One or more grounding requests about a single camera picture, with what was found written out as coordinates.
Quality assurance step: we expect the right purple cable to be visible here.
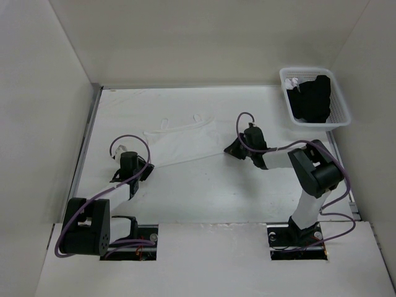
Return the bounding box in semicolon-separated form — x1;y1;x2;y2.
236;111;358;250

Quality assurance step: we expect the white tank top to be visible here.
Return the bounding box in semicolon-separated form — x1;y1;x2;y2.
143;114;228;167

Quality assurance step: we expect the white plastic basket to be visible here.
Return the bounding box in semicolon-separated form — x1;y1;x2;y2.
279;66;351;131

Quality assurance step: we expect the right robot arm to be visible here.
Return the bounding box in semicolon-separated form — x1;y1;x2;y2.
224;125;344;249

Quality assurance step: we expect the metal table edge rail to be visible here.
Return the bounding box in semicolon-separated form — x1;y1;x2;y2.
62;83;103;217

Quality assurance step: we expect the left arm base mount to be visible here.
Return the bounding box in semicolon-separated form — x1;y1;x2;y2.
100;224;158;262

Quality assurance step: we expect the black tank top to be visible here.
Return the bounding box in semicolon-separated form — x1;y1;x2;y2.
286;75;331;123

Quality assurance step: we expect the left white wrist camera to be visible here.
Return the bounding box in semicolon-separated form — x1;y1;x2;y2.
113;145;127;161

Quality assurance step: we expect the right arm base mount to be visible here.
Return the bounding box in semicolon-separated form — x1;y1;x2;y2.
267;224;327;260

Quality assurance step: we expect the small white cloth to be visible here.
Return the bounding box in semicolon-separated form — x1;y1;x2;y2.
284;77;299;90

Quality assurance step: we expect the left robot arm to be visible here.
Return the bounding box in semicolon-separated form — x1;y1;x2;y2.
55;152;154;257

